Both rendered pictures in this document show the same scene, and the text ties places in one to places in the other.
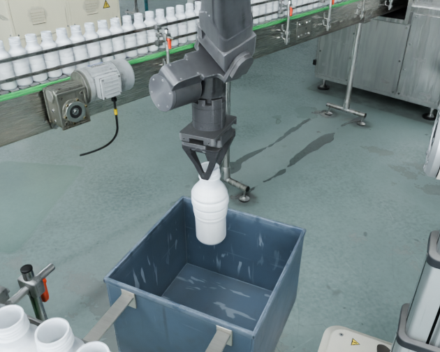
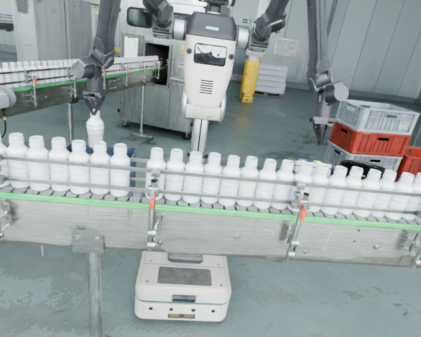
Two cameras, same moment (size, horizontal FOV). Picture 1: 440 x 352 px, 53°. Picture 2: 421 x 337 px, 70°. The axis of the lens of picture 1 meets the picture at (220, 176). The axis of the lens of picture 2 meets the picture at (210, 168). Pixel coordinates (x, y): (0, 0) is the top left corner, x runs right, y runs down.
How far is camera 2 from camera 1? 67 cm
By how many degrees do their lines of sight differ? 29
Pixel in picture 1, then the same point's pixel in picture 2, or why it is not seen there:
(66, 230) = not seen: outside the picture
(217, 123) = (99, 88)
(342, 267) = not seen: hidden behind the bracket
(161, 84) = (78, 66)
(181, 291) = not seen: hidden behind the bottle
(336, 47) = (130, 101)
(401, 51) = (167, 102)
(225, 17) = (106, 39)
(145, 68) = (19, 95)
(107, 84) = (0, 99)
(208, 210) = (96, 129)
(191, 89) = (90, 70)
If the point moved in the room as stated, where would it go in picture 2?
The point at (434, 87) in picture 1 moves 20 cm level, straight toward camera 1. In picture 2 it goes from (186, 122) to (185, 125)
